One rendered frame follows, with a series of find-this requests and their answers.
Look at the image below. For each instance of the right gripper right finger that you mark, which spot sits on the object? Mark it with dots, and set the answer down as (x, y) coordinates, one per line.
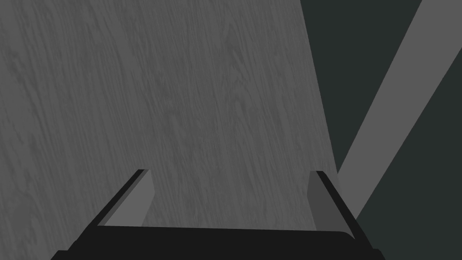
(323, 209)

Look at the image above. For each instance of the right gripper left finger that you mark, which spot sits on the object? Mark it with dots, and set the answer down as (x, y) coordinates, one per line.
(131, 206)

